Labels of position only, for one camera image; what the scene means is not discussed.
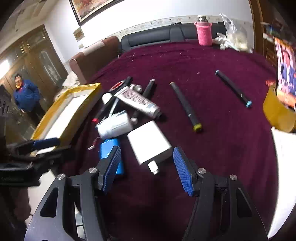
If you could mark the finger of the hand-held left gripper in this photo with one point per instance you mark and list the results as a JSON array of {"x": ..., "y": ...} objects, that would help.
[
  {"x": 45, "y": 142},
  {"x": 53, "y": 157}
]

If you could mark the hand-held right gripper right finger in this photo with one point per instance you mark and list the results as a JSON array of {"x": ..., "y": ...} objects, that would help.
[{"x": 183, "y": 171}]

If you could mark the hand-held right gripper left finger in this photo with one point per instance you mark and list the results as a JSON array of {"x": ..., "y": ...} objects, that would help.
[{"x": 112, "y": 169}]

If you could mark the blue battery pack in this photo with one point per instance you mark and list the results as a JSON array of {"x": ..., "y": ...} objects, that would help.
[{"x": 107, "y": 148}]

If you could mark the white foam box yellow tape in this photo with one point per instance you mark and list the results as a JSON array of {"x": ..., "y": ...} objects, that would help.
[{"x": 67, "y": 111}]

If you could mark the white bottle green label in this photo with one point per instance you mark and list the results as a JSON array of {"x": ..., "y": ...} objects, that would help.
[{"x": 115, "y": 124}]

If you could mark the white power adapter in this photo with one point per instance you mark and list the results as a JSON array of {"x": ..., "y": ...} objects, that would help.
[{"x": 148, "y": 141}]

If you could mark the black marker yellow cap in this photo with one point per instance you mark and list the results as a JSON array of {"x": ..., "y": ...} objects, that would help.
[{"x": 185, "y": 105}]

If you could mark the silver tube pink label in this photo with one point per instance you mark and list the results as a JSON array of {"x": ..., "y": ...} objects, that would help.
[{"x": 136, "y": 99}]

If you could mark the black electrical tape roll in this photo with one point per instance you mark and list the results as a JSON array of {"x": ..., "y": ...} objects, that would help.
[{"x": 112, "y": 88}]

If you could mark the black marker red cap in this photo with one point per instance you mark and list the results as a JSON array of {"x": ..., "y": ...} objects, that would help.
[{"x": 126, "y": 81}]

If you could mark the black marker grey cap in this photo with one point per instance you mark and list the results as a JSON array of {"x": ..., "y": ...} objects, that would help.
[{"x": 149, "y": 87}]

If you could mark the black marker teal cap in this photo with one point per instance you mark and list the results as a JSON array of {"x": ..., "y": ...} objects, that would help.
[{"x": 231, "y": 89}]

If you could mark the person's left forearm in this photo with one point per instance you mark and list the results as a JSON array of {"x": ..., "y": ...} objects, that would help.
[{"x": 13, "y": 208}]

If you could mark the maroon velvet tablecloth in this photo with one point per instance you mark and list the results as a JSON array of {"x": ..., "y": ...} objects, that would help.
[{"x": 219, "y": 139}]

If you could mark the wooden door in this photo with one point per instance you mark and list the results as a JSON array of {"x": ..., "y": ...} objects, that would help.
[{"x": 44, "y": 53}]

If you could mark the brown armchair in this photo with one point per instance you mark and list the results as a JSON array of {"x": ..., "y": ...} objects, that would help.
[{"x": 92, "y": 60}]

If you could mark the yellow tape roll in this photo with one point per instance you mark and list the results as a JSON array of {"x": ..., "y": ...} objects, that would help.
[{"x": 275, "y": 111}]

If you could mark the white crumpled cloth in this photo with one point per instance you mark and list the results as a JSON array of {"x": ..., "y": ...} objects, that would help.
[{"x": 219, "y": 40}]

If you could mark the black leather sofa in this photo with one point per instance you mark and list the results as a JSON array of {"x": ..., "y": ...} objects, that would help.
[{"x": 148, "y": 37}]

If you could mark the clear plastic bag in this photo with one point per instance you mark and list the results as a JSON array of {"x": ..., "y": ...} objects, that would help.
[{"x": 235, "y": 37}]

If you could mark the wooden cabinet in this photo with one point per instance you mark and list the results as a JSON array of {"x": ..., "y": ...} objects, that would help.
[{"x": 257, "y": 27}]

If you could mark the small wall plaque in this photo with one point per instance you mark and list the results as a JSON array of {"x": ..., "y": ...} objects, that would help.
[{"x": 78, "y": 34}]

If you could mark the framed wall painting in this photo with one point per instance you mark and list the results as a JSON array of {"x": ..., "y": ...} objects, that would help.
[{"x": 92, "y": 7}]

